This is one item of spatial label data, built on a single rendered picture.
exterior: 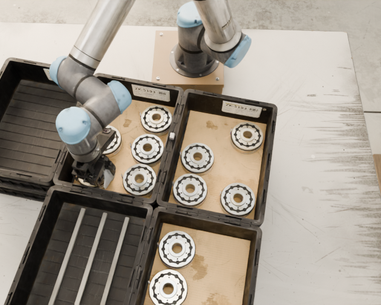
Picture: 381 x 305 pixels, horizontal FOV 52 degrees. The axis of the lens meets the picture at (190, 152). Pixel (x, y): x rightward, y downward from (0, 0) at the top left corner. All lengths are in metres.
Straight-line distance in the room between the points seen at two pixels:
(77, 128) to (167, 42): 0.76
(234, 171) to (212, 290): 0.36
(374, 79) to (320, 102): 1.15
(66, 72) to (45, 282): 0.57
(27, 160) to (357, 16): 2.38
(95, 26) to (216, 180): 0.57
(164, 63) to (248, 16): 1.42
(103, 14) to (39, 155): 0.54
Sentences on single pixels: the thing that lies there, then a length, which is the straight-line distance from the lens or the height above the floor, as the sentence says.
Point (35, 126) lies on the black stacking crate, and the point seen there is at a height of 0.83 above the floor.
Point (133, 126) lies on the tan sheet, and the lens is 1.32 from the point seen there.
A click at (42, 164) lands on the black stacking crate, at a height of 0.83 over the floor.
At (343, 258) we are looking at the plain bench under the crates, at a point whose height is 0.70.
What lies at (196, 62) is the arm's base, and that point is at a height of 0.85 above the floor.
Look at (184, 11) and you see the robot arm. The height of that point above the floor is 1.02.
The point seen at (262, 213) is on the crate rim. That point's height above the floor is 0.93.
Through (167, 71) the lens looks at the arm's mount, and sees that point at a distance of 1.48.
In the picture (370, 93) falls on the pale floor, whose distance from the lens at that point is 2.65.
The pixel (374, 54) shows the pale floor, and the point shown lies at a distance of 2.85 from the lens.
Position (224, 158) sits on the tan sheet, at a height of 0.83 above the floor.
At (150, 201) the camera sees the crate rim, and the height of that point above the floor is 0.93.
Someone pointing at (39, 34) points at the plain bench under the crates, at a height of 0.70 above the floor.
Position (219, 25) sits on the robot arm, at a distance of 1.14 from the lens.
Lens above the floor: 1.96
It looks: 64 degrees down
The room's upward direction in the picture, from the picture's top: 2 degrees clockwise
